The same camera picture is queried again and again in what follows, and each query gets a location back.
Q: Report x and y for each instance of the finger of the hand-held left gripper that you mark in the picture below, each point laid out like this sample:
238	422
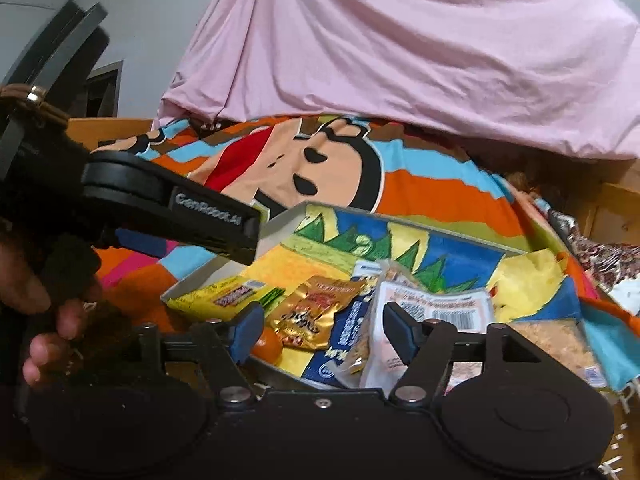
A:
215	220

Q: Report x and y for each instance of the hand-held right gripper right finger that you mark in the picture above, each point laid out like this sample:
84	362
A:
400	330

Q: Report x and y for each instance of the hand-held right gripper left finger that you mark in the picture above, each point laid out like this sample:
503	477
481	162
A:
247	332

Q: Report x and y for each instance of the small orange fruit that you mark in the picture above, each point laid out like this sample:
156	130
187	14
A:
267	346

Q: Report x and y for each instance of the yellow snack packet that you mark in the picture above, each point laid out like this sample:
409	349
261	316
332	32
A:
220	300

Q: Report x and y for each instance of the white pink barcode packet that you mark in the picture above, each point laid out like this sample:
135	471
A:
440	310

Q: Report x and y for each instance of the blue snack packet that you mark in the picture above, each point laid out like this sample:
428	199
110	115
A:
340	330

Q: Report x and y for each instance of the grey metal tray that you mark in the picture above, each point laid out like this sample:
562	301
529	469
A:
280	225

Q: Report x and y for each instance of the gold red snack sachet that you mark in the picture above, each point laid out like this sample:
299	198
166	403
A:
310	310

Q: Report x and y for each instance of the puffed rice cake packet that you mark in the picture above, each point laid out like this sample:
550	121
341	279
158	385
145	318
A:
545	345

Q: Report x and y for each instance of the person's left hand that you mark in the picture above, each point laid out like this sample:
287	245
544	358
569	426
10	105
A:
27	285

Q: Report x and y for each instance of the dark window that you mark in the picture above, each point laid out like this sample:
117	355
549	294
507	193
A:
105	90

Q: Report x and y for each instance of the brown cartoon printed blanket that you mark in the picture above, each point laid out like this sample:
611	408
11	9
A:
425	185

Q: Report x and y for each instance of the grey flat bars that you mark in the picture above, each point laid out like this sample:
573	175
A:
75	35

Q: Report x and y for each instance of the white brown floral quilt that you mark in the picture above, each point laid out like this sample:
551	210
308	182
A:
600	255

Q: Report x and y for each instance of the pink hanging sheet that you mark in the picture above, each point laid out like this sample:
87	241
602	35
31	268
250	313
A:
425	45

